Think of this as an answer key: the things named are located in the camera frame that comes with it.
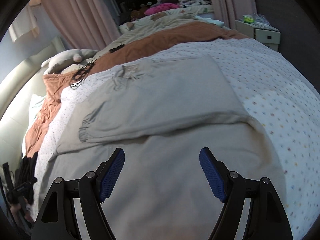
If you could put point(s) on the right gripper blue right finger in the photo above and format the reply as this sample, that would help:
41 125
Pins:
266 218

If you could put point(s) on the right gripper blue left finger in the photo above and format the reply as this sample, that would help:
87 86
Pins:
57 217

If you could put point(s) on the beige hooded jacket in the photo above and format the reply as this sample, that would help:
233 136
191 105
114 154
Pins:
162 113

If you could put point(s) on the cream padded headboard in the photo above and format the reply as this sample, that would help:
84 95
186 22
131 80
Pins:
16 91

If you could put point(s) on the rust orange blanket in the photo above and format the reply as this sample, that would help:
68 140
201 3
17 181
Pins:
162 40

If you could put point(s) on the grey plush toy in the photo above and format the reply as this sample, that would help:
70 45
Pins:
66 58

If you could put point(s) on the white dotted quilt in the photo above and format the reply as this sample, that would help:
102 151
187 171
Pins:
270 89

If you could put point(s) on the black remote control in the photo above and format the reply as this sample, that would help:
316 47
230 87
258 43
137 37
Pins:
116 48

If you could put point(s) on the pink curtain left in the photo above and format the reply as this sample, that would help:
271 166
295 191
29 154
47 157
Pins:
85 24

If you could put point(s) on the white bedside cabinet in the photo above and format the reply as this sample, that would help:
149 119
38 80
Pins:
268 36

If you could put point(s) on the beige bear print blanket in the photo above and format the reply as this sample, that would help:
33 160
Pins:
141 28

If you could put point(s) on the green yellow item on cabinet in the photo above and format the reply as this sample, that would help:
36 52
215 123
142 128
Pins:
248 19

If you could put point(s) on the pink plush toy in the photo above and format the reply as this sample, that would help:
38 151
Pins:
160 8

